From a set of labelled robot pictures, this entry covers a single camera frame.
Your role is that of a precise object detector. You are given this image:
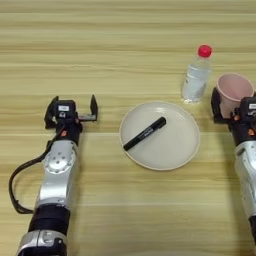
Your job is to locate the beige round plate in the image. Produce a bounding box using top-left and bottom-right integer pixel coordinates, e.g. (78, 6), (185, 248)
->
(118, 100), (202, 172)

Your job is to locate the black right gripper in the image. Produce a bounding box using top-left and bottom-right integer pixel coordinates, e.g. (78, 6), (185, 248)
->
(210, 86), (256, 147)

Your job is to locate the black marker pen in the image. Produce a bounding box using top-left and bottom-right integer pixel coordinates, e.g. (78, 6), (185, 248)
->
(122, 116), (167, 152)

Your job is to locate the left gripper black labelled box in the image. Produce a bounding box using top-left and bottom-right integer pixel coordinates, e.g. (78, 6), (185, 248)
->
(54, 99), (78, 120)

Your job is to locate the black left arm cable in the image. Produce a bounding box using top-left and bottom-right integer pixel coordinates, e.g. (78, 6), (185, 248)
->
(7, 127), (66, 215)

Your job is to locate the clear bottle with red cap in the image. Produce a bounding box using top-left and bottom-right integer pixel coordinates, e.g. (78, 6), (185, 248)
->
(181, 44), (214, 104)

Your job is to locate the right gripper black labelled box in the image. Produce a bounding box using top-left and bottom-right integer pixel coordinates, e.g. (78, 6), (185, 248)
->
(239, 95), (256, 122)

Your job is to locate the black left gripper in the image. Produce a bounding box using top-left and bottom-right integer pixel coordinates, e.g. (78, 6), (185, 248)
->
(43, 94), (99, 147)

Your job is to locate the pink plastic cup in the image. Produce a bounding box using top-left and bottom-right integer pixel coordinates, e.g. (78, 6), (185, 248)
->
(215, 72), (255, 120)

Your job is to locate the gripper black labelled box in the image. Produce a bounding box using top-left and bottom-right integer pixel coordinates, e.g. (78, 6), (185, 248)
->
(239, 95), (256, 122)
(54, 99), (78, 120)

